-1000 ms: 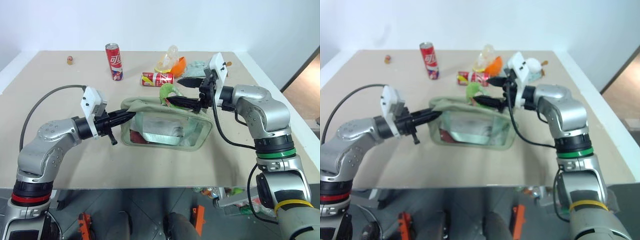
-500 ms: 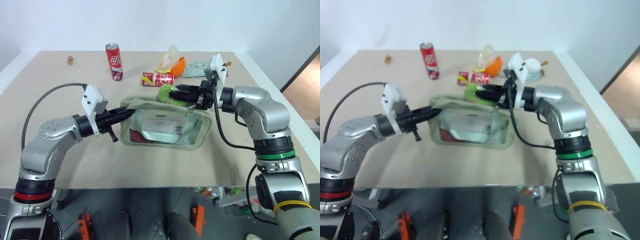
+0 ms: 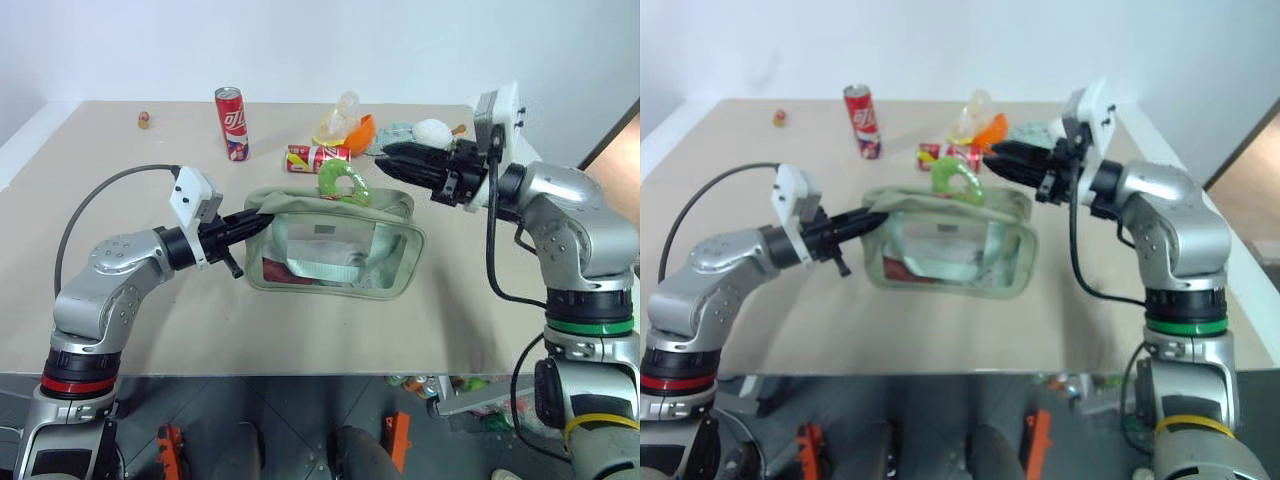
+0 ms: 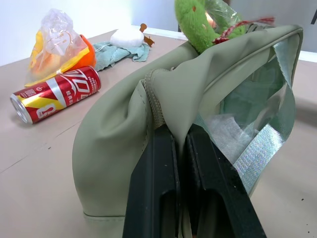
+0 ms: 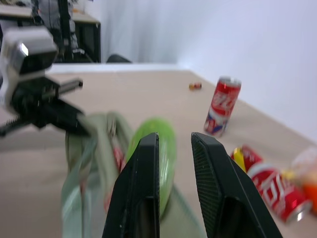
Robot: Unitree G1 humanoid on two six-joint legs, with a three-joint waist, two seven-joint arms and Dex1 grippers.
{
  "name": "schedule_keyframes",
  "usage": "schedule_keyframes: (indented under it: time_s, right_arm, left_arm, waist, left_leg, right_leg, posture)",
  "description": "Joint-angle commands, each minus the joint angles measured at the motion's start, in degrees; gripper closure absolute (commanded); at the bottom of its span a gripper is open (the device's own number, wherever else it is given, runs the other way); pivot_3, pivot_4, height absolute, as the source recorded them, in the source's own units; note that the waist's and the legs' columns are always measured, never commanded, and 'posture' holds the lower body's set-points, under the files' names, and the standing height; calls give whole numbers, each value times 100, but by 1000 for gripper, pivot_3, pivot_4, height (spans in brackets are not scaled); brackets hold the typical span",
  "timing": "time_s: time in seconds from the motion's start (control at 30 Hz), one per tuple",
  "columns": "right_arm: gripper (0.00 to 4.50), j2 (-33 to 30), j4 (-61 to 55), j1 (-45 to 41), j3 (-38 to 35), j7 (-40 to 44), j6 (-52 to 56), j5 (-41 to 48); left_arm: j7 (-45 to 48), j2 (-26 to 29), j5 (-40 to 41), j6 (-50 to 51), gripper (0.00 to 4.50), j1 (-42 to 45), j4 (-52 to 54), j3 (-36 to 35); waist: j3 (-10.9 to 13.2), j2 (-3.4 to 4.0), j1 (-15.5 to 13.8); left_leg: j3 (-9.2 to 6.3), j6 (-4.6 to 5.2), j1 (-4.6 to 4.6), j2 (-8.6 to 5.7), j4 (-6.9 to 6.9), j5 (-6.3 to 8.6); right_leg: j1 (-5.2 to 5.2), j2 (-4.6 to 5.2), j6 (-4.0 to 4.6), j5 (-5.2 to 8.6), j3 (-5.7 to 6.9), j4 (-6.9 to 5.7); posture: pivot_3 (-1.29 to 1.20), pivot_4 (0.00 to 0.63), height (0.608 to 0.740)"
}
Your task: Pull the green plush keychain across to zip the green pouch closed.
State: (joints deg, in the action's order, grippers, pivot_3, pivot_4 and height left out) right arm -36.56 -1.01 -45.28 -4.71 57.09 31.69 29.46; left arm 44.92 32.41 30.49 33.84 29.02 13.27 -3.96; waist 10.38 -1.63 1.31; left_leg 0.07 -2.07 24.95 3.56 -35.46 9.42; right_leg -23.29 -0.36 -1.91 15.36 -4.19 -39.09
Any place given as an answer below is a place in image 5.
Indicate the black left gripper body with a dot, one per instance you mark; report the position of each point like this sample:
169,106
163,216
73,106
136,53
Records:
32,101

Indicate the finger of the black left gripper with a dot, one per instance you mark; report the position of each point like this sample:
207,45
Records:
67,116

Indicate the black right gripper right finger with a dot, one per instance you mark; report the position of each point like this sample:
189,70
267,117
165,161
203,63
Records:
220,183

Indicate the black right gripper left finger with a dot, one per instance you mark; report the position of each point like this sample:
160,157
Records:
135,188

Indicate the green mesh zip pouch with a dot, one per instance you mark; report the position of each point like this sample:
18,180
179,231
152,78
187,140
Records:
99,148

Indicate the red can inside pouch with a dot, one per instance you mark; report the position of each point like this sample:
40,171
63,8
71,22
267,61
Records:
120,158

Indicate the red yellow snack packet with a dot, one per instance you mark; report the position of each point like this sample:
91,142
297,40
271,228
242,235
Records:
247,156

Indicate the green chip bag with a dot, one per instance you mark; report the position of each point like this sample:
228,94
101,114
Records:
166,153

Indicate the red white blue cola can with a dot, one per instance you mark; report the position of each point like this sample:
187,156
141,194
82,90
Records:
221,106

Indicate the black chair back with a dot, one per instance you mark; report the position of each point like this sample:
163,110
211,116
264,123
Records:
119,59

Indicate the black equipment stand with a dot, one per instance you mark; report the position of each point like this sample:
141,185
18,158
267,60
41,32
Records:
63,27

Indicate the orange clear snack bag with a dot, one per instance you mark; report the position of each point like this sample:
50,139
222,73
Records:
307,178

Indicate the small red yellow toy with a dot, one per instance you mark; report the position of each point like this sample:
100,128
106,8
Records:
195,86

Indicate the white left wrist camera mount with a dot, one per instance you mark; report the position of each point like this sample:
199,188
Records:
32,42

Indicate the black frame desk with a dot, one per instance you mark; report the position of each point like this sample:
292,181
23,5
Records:
86,37

